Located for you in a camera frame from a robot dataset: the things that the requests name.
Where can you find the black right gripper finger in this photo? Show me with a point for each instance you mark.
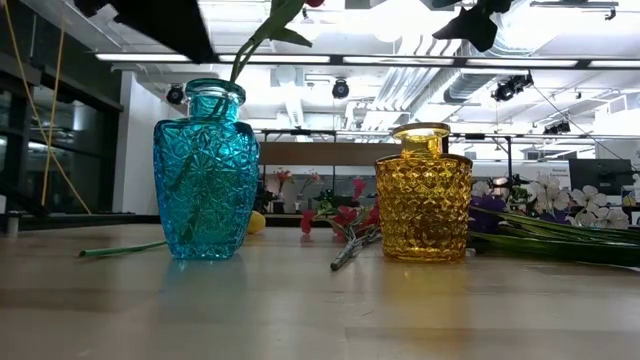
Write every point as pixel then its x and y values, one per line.
pixel 485 40
pixel 465 25

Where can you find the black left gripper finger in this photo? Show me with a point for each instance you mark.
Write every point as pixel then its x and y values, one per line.
pixel 165 25

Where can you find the red artificial tulip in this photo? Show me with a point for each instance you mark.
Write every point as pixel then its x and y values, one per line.
pixel 277 17

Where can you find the blue cut-glass vase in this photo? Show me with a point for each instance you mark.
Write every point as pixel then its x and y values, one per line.
pixel 205 190

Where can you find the yellow cut-glass vase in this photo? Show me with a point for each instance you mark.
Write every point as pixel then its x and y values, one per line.
pixel 425 210

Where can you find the white artificial flower spray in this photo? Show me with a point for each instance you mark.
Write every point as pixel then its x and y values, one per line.
pixel 590 197

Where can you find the purple artificial flower spray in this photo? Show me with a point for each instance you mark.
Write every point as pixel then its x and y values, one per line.
pixel 550 247

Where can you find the flower stems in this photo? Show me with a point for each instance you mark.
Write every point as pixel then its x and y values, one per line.
pixel 256 223

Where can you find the red artificial flower spray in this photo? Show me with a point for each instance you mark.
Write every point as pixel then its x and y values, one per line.
pixel 345 216

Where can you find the black ceiling spotlight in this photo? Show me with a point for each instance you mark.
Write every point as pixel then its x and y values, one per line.
pixel 511 87
pixel 556 128
pixel 175 94
pixel 340 89

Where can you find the black computer monitor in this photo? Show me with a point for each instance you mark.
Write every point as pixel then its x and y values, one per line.
pixel 600 175

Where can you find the pink flower arrangement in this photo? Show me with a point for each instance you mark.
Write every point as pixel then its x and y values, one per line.
pixel 283 176

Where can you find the small grey metal cylinder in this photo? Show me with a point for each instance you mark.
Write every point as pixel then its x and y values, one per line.
pixel 13 222

